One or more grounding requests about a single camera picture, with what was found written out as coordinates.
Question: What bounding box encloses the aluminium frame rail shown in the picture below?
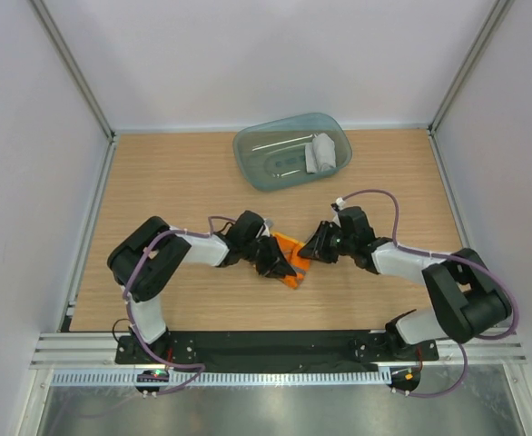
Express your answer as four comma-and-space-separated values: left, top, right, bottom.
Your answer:
30, 332, 527, 369

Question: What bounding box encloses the orange grey towel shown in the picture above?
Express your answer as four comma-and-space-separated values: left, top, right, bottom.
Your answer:
273, 232, 310, 290

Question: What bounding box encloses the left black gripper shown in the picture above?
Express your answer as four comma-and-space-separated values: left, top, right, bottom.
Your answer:
241, 233, 296, 279

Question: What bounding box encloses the slotted cable duct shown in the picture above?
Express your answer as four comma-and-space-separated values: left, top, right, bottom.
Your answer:
51, 368, 391, 387

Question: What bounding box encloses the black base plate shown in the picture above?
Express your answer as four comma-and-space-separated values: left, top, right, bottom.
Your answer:
113, 329, 439, 374

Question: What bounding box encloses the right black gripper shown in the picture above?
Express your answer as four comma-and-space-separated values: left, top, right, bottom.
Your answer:
298, 221, 356, 263

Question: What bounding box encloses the grey panda towel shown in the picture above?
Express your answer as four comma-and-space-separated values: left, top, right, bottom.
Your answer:
304, 133, 336, 174

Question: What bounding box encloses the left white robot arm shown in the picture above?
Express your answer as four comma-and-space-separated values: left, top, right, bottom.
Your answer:
106, 211, 298, 363

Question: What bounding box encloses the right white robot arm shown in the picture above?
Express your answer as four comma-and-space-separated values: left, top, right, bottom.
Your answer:
299, 202, 513, 360

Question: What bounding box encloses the teal plastic basin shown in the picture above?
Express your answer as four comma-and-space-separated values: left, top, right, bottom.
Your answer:
232, 113, 352, 192

